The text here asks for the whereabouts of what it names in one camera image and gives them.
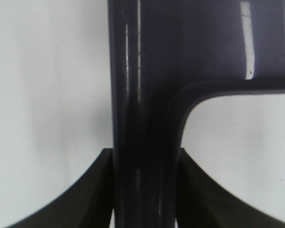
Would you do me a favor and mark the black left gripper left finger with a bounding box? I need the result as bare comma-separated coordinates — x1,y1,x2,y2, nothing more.
12,149,114,228

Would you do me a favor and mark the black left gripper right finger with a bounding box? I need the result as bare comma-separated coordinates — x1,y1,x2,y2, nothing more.
176,149,285,228

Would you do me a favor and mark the grey plastic dustpan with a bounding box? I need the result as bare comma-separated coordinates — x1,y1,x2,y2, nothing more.
108,0,285,228

